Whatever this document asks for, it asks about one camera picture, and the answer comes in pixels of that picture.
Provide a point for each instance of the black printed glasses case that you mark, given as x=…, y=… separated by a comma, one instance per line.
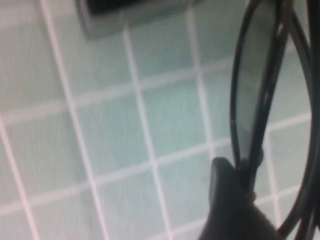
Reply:
x=120, y=15

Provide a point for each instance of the dark framed glasses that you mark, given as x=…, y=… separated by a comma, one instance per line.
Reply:
x=252, y=75

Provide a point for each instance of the green white checked tablecloth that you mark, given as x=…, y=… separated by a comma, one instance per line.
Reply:
x=112, y=125

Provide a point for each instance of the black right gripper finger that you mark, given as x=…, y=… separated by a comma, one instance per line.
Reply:
x=230, y=207

